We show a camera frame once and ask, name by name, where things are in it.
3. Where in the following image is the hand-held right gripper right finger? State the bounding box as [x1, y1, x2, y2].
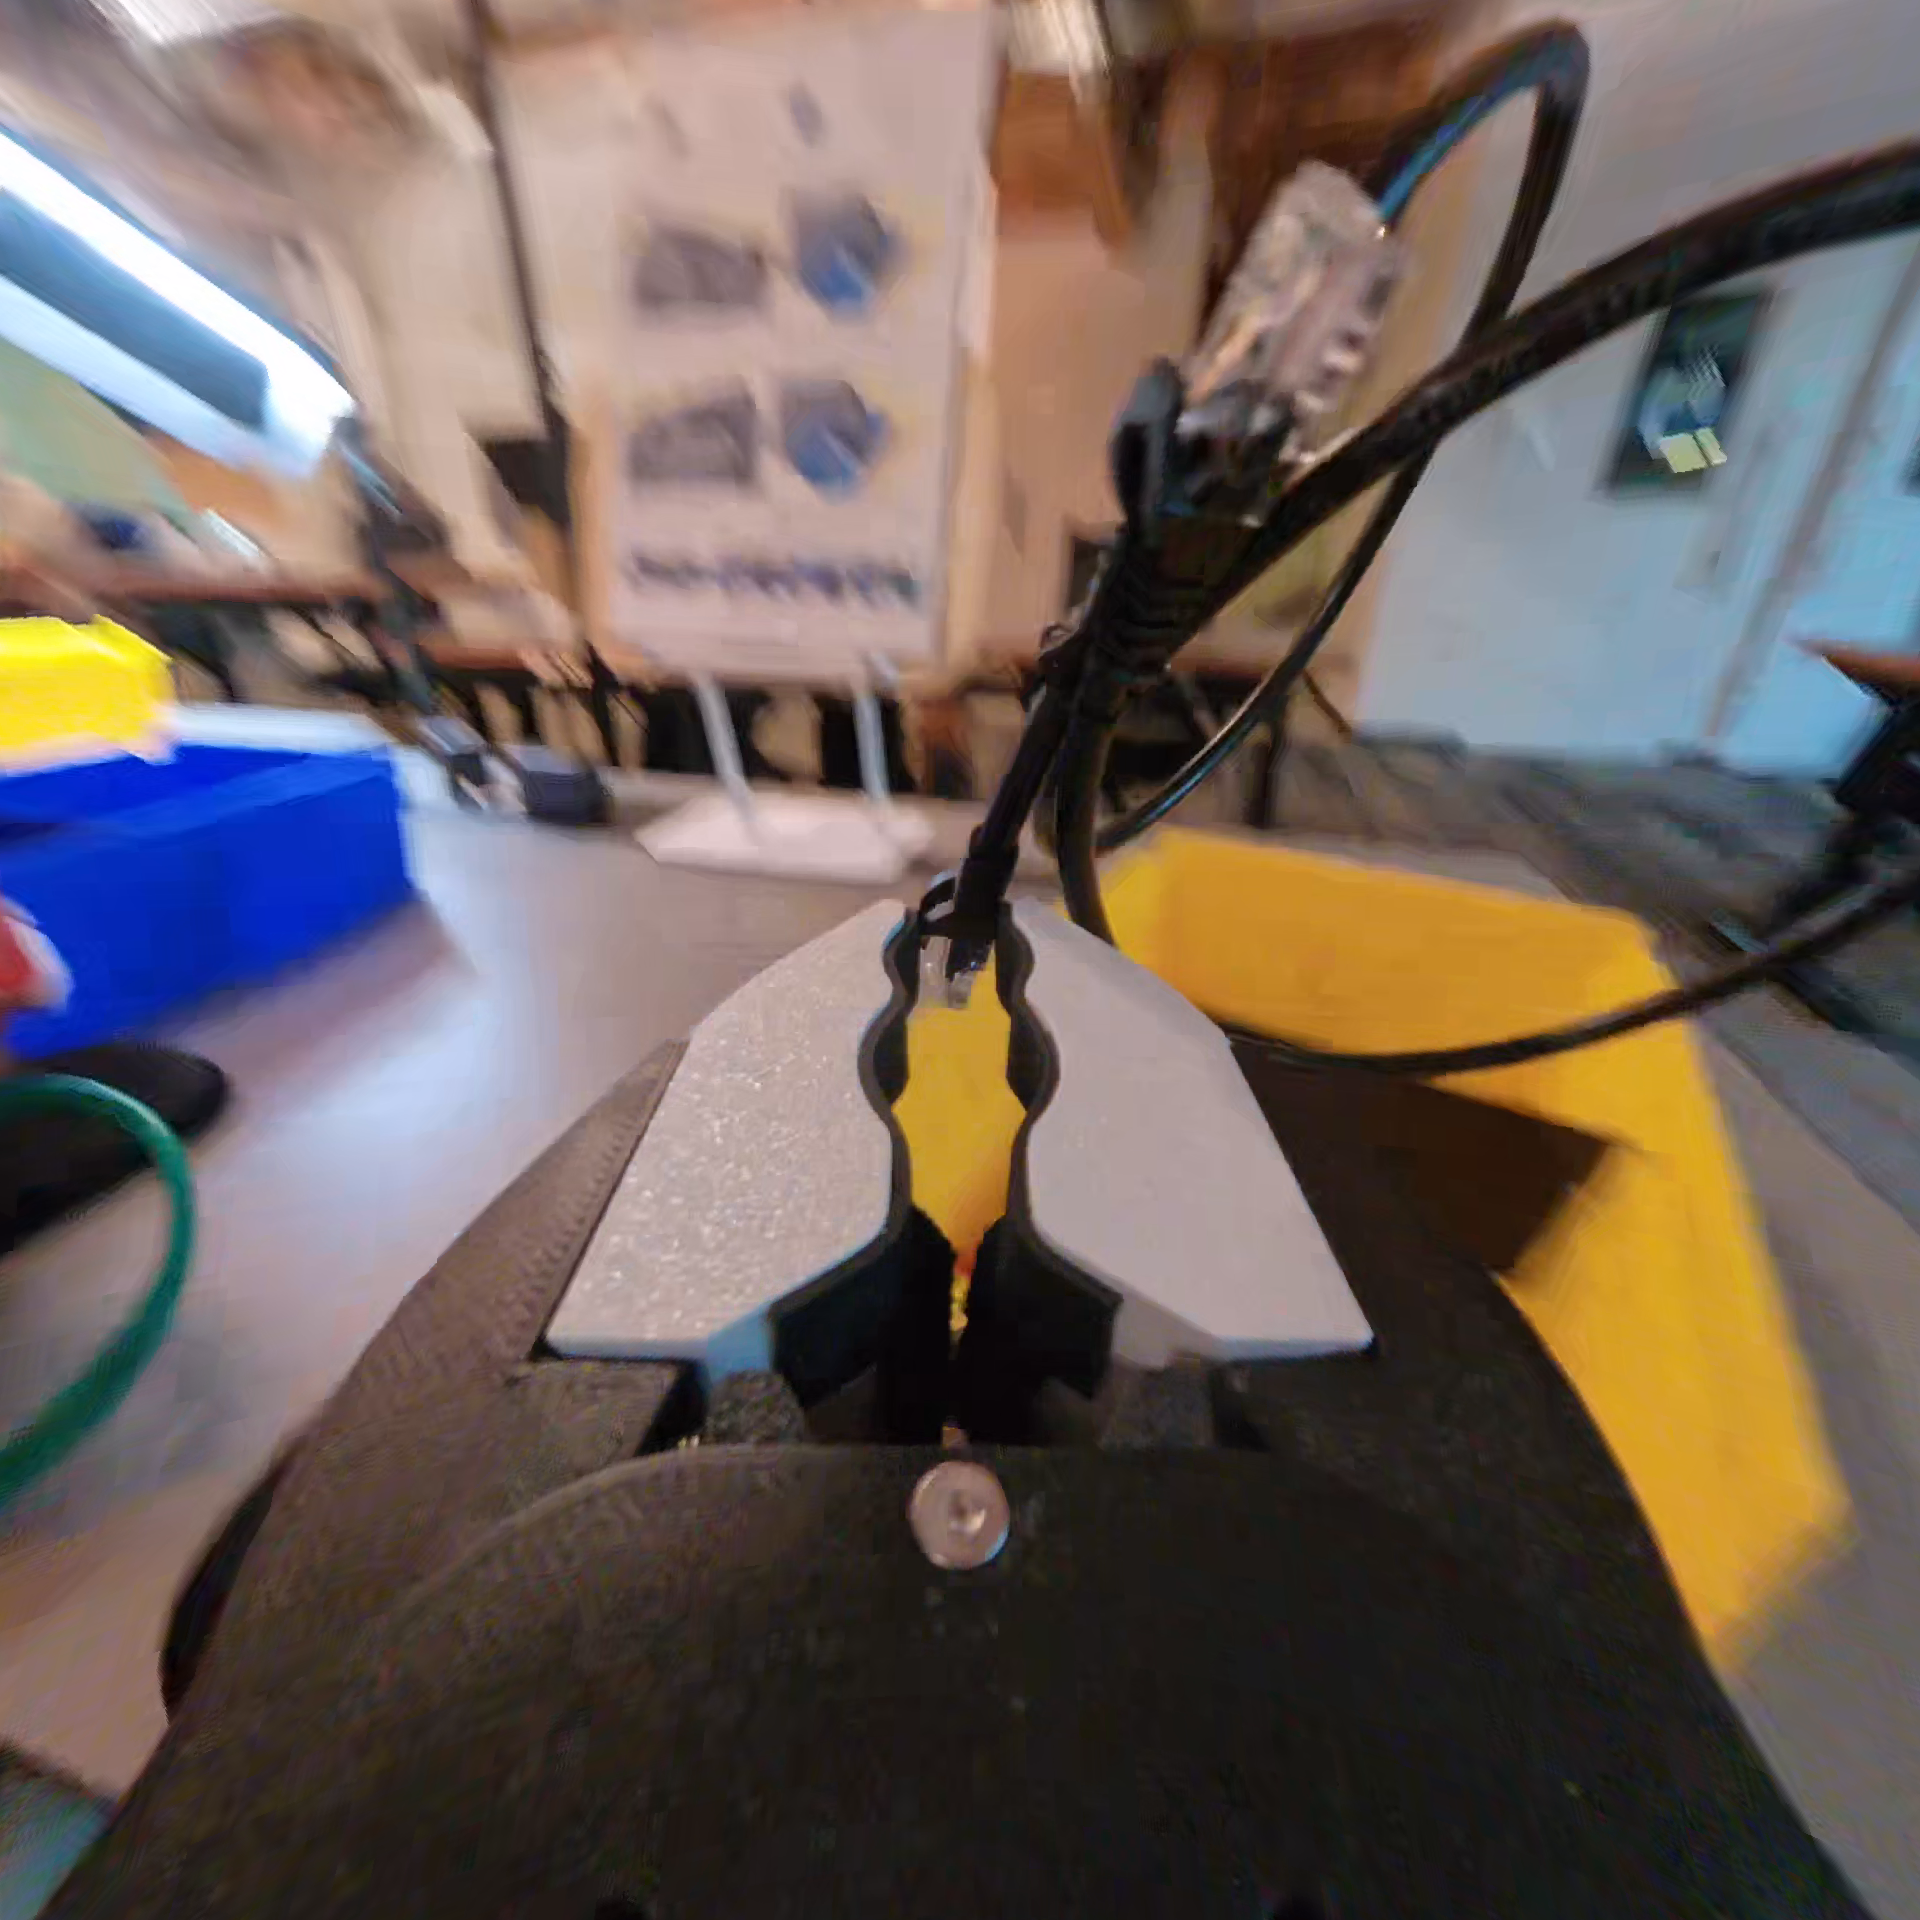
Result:
[968, 897, 1377, 1396]

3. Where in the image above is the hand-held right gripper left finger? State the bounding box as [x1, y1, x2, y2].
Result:
[545, 897, 960, 1403]

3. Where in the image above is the yellow plastic bin with divider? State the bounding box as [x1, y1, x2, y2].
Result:
[900, 825, 1850, 1672]

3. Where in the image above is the green ethernet cable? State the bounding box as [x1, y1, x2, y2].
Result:
[0, 1072, 202, 1510]

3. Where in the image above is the black ethernet cable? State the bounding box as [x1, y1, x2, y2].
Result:
[920, 18, 1920, 1076]

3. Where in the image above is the black power brick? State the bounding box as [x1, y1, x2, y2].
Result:
[504, 744, 616, 827]

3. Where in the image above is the blue plastic bin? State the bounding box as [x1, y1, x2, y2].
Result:
[0, 744, 419, 1059]

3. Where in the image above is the black wall sign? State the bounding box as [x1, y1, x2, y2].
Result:
[1608, 289, 1776, 494]

